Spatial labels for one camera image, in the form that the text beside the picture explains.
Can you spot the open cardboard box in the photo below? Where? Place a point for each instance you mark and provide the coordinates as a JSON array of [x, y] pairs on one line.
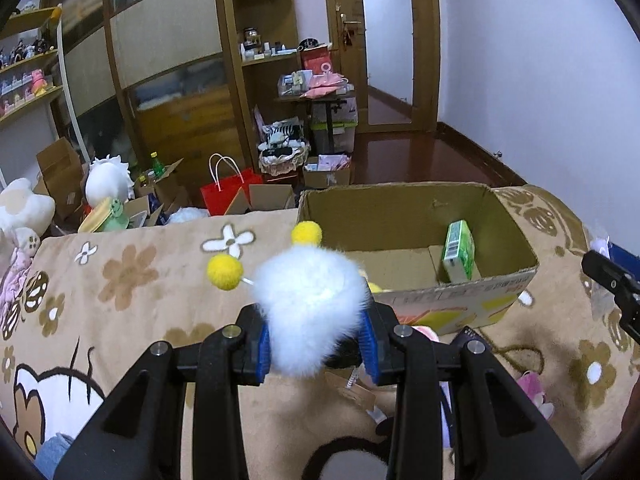
[[397, 233]]

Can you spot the green frog toy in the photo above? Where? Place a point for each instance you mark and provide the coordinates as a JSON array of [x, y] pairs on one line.
[[108, 216]]

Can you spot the red paper gift bag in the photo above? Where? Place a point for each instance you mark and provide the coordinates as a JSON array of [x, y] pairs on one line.
[[219, 193]]

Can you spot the red box on table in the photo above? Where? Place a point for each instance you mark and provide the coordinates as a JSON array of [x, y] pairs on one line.
[[317, 59]]

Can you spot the white yellow display shelf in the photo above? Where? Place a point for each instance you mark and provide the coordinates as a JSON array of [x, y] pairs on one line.
[[34, 71]]

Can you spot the white fluffy bee plush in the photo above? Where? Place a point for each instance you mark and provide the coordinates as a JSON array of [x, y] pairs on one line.
[[312, 298]]

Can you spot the brown cardboard box on floor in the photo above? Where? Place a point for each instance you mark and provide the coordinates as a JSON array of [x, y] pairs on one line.
[[62, 175]]

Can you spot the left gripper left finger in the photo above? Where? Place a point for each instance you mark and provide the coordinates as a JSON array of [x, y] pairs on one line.
[[136, 433]]

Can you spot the white-haired purple doll plush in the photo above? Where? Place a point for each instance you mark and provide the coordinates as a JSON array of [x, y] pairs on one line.
[[445, 411]]

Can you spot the green glass bottle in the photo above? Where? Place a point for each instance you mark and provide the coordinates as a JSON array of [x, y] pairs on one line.
[[157, 166]]

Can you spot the white spiky round plush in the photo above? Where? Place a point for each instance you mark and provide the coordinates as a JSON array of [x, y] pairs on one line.
[[108, 177]]

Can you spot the wicker basket with toys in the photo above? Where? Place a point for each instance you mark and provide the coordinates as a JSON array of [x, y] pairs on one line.
[[284, 147]]

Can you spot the clear plastic storage bin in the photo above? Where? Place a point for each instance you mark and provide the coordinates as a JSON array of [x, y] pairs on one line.
[[343, 135]]

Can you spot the wooden wardrobe with shelves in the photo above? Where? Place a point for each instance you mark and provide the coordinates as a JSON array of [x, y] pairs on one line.
[[177, 79]]

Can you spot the beige floral blanket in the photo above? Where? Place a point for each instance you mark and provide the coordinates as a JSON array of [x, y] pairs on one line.
[[93, 302]]

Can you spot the small cardboard box with papers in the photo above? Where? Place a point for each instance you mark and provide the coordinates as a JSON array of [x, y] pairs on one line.
[[325, 171]]

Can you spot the black white panda plush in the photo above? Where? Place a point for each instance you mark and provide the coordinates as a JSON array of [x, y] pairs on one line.
[[348, 458]]

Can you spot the pink swirl roll plush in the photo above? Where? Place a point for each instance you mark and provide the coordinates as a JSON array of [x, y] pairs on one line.
[[426, 332]]

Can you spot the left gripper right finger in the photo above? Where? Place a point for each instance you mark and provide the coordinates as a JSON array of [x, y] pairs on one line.
[[460, 394]]

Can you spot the green tissue pack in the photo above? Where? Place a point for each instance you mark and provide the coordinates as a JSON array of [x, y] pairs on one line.
[[458, 254]]

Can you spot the small dark side table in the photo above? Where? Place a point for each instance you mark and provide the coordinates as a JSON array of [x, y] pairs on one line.
[[332, 108]]

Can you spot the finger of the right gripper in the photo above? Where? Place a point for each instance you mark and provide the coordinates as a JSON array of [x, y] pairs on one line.
[[625, 259], [621, 284]]

